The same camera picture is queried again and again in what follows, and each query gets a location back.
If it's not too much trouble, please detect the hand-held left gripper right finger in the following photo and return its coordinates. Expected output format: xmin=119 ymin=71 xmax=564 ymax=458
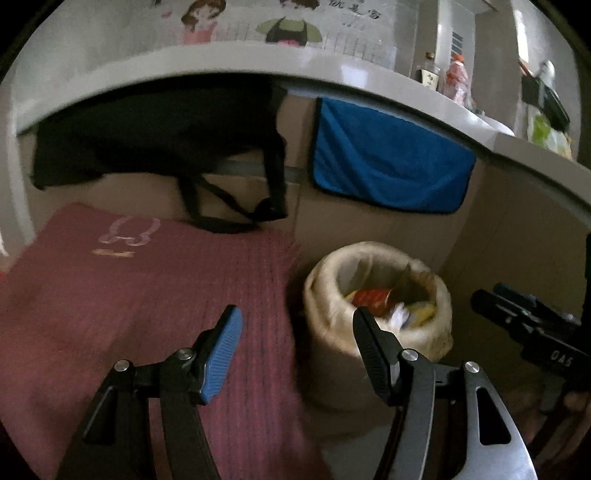
xmin=352 ymin=307 xmax=539 ymax=480

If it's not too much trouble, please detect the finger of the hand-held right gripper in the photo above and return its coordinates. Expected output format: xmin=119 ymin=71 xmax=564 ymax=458
xmin=493 ymin=283 xmax=578 ymax=324
xmin=471 ymin=289 xmax=546 ymax=344

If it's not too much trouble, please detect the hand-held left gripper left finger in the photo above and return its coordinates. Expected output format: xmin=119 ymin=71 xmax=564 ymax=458
xmin=55 ymin=305 xmax=244 ymax=480

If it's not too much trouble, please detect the white tissue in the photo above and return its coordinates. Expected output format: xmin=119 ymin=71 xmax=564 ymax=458
xmin=385 ymin=302 xmax=414 ymax=330

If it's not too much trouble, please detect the white bin with plastic liner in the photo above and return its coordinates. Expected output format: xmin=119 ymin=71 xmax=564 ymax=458
xmin=302 ymin=241 xmax=455 ymax=411

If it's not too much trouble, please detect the gold wrapper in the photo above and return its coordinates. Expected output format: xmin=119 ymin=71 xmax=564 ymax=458
xmin=406 ymin=300 xmax=437 ymax=328

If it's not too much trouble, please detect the person's right hand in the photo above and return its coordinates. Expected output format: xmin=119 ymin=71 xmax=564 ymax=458
xmin=564 ymin=390 xmax=591 ymax=425

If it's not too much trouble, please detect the red plaid cloth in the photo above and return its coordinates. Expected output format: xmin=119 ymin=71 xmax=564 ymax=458
xmin=0 ymin=200 xmax=333 ymax=480

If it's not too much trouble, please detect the green and white bag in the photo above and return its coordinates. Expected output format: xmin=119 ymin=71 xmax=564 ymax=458
xmin=526 ymin=113 xmax=575 ymax=160

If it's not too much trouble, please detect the blue towel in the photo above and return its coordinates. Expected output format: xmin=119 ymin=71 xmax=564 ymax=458
xmin=310 ymin=96 xmax=478 ymax=214

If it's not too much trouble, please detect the red label plastic bottle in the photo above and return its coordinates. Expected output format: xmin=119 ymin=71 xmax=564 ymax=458
xmin=444 ymin=53 xmax=474 ymax=107

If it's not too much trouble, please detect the dark sauce bottle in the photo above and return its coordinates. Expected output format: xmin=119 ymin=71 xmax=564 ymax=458
xmin=416 ymin=52 xmax=441 ymax=90

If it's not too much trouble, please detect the black bag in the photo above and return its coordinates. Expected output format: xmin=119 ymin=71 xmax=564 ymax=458
xmin=30 ymin=80 xmax=289 ymax=234

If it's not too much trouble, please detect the grey kitchen counter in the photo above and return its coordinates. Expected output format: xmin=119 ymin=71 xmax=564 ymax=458
xmin=0 ymin=39 xmax=591 ymax=204

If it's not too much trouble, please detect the black wall rack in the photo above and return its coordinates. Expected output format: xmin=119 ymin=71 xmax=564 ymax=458
xmin=521 ymin=74 xmax=571 ymax=132

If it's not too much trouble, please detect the cartoon wall sticker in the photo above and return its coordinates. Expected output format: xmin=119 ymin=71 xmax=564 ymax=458
xmin=18 ymin=0 xmax=402 ymax=70

